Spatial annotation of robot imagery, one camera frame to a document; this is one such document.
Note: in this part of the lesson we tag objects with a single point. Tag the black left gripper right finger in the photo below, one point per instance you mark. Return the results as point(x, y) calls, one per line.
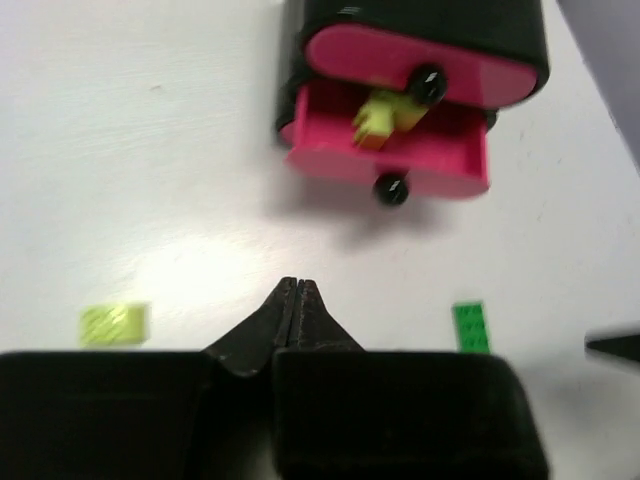
point(342, 412)

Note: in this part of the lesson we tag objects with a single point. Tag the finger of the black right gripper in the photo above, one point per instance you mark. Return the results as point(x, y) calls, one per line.
point(619, 345)

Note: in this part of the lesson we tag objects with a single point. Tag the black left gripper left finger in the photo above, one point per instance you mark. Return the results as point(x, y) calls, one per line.
point(136, 415)

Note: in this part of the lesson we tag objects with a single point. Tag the lime green lego brick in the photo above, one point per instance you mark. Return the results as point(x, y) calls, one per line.
point(115, 324)
point(384, 113)

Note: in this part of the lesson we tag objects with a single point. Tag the pink drawer with black knob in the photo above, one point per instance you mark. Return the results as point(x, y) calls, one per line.
point(384, 59)

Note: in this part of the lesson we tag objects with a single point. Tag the black drawer housing box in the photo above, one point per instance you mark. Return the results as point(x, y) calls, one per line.
point(513, 30)

